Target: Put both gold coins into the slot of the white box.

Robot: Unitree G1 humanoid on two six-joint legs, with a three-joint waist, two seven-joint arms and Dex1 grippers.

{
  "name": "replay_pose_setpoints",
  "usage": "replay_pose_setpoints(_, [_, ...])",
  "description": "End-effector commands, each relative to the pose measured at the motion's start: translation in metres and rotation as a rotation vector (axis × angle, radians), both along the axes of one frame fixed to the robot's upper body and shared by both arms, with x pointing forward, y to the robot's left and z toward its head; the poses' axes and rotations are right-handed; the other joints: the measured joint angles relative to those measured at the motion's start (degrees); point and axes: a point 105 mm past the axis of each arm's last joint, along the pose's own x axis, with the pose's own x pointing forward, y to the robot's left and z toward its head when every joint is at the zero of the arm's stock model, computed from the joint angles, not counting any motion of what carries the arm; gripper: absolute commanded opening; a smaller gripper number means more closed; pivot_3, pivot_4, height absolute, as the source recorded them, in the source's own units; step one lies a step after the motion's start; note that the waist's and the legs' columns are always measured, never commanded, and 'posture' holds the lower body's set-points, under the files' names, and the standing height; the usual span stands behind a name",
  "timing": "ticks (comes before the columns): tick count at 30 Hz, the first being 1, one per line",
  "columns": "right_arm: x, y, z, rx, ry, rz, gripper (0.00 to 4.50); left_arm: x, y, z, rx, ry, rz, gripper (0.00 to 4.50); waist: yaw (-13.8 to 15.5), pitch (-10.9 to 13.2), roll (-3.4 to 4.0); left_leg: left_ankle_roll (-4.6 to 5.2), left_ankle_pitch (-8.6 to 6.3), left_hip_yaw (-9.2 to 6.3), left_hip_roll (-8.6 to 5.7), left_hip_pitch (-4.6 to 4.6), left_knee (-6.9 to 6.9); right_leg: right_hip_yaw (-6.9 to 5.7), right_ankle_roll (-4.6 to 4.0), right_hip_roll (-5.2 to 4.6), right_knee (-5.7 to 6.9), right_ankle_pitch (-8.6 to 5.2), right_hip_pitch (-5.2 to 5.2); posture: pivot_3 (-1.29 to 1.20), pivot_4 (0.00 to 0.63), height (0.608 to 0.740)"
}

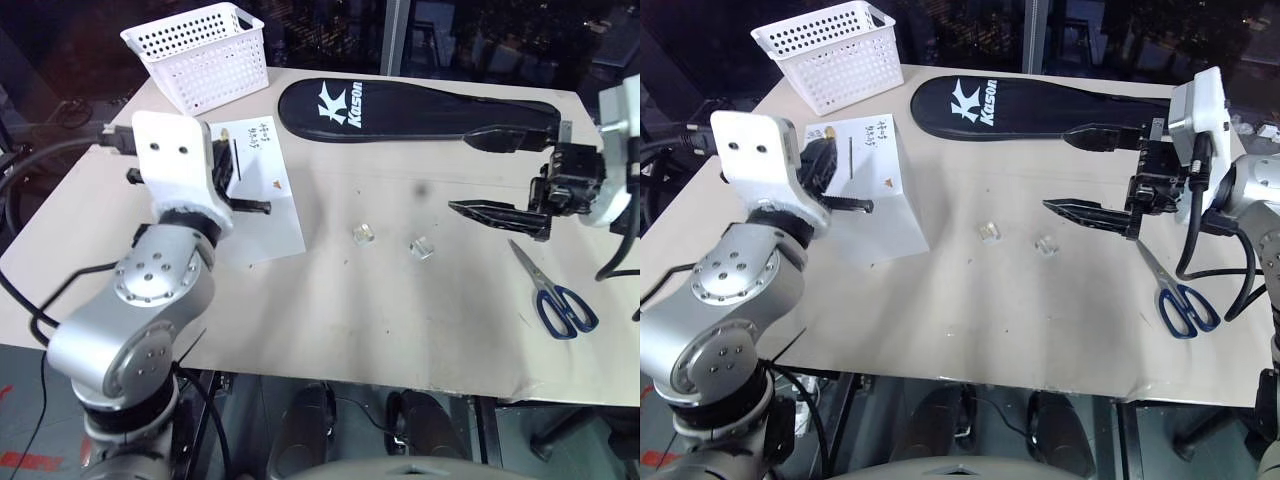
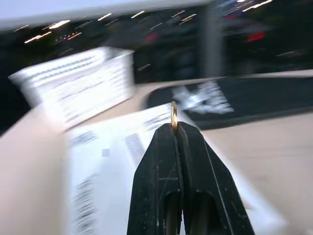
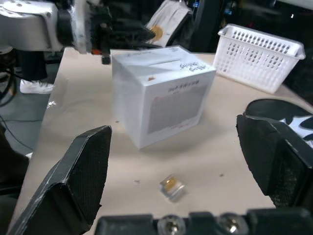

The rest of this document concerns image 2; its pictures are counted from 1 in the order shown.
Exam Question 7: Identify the gold coin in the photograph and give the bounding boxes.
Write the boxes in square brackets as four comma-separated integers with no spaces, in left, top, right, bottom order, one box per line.
[171,101,179,136]

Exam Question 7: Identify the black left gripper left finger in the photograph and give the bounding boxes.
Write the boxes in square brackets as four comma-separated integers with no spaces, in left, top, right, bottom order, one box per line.
[126,122,184,235]

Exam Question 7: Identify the white printed paper sheet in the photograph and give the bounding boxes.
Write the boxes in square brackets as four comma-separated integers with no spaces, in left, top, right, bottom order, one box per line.
[63,103,289,235]

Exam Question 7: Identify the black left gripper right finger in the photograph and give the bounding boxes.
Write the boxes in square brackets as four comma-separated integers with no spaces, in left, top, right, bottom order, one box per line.
[176,121,255,235]

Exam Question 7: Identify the white slotted plastic basket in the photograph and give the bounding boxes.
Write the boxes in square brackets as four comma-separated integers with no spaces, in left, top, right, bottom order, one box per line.
[8,46,135,128]

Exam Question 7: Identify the black mat with white print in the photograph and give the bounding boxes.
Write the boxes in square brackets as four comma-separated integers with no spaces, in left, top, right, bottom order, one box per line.
[146,76,313,130]

